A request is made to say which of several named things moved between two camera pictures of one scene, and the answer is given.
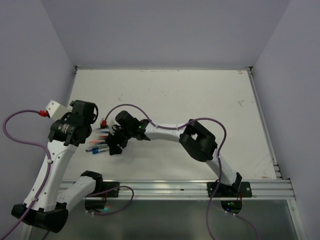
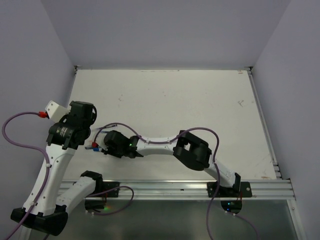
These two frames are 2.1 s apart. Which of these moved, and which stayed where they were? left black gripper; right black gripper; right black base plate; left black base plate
Moved: right black gripper
Stayed: left black gripper; right black base plate; left black base plate
